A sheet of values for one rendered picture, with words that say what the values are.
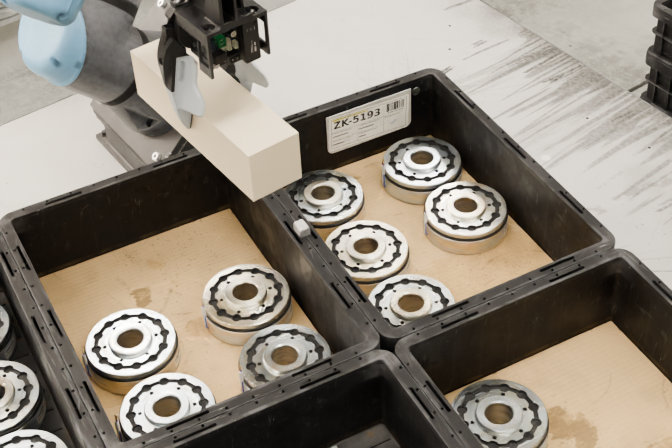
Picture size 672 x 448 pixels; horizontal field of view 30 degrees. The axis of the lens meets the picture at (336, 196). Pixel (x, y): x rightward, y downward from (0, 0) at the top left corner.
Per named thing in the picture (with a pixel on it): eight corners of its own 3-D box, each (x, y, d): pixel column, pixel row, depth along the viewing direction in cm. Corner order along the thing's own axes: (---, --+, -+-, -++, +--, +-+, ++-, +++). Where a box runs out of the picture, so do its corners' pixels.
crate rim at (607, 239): (230, 150, 158) (228, 135, 156) (435, 79, 167) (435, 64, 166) (387, 358, 130) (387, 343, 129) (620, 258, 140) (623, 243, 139)
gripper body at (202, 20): (210, 86, 124) (196, -19, 116) (165, 48, 129) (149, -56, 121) (273, 58, 127) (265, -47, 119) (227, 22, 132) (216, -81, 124)
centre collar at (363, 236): (338, 242, 151) (338, 239, 150) (375, 230, 152) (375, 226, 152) (356, 268, 147) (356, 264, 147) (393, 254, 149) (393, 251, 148)
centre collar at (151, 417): (137, 402, 133) (136, 398, 133) (180, 385, 135) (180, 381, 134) (153, 434, 130) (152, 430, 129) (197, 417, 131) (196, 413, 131)
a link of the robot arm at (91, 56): (72, 97, 177) (-5, 64, 166) (103, 7, 178) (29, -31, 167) (125, 110, 169) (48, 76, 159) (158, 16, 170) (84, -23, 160)
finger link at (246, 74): (267, 122, 134) (240, 63, 127) (237, 97, 138) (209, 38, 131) (290, 105, 135) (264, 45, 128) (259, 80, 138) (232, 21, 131)
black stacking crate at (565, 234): (239, 208, 164) (231, 139, 156) (434, 136, 174) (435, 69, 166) (389, 416, 137) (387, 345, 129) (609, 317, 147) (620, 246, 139)
